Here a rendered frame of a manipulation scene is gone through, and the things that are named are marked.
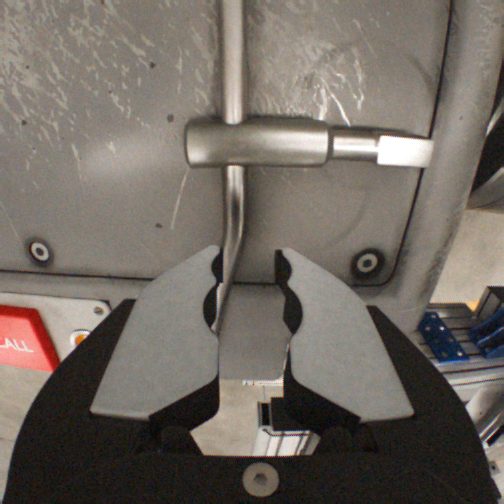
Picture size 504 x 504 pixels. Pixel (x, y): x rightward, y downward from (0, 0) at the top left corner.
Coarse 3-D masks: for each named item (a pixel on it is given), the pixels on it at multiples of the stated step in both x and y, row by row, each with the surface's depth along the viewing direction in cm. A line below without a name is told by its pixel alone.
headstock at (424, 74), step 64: (0, 0) 10; (64, 0) 10; (128, 0) 11; (192, 0) 11; (256, 0) 11; (320, 0) 11; (384, 0) 11; (448, 0) 11; (0, 64) 12; (64, 64) 12; (128, 64) 12; (192, 64) 12; (256, 64) 12; (320, 64) 12; (384, 64) 12; (448, 64) 12; (0, 128) 13; (64, 128) 13; (128, 128) 14; (384, 128) 14; (448, 128) 14; (0, 192) 15; (64, 192) 15; (128, 192) 15; (192, 192) 15; (256, 192) 15; (320, 192) 16; (384, 192) 16; (448, 192) 16; (0, 256) 17; (64, 256) 17; (128, 256) 17; (256, 256) 17; (320, 256) 17; (384, 256) 18; (256, 320) 20
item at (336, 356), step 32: (288, 256) 11; (288, 288) 10; (320, 288) 10; (288, 320) 10; (320, 320) 8; (352, 320) 8; (288, 352) 7; (320, 352) 7; (352, 352) 7; (384, 352) 7; (288, 384) 7; (320, 384) 6; (352, 384) 6; (384, 384) 6; (288, 416) 7; (320, 416) 6; (352, 416) 6; (384, 416) 6
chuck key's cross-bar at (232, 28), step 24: (240, 0) 10; (240, 24) 10; (240, 48) 11; (240, 72) 11; (240, 96) 12; (240, 120) 12; (240, 168) 13; (240, 192) 14; (240, 216) 14; (240, 240) 15; (216, 336) 19
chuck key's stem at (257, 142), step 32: (192, 128) 12; (224, 128) 12; (256, 128) 12; (288, 128) 12; (320, 128) 12; (192, 160) 13; (224, 160) 13; (256, 160) 13; (288, 160) 13; (320, 160) 13; (352, 160) 13; (384, 160) 13; (416, 160) 13
